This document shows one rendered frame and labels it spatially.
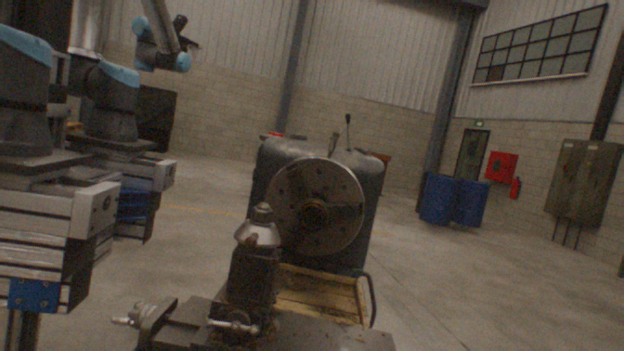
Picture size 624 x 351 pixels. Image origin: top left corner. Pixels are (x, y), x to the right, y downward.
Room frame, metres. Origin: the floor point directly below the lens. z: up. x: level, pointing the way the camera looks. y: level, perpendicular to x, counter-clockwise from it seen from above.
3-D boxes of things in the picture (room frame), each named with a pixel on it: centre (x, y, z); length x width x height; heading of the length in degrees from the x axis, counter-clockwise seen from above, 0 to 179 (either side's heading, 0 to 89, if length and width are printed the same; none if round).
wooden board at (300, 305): (1.00, -0.02, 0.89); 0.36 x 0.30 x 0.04; 88
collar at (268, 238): (0.64, 0.07, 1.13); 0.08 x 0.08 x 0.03
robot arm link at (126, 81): (1.27, 0.66, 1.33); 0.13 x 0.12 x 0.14; 75
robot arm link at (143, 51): (1.55, 0.70, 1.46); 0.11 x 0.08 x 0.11; 75
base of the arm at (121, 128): (1.27, 0.66, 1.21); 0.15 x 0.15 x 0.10
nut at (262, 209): (0.64, 0.07, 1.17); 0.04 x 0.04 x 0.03
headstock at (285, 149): (1.65, -0.02, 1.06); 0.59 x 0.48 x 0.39; 178
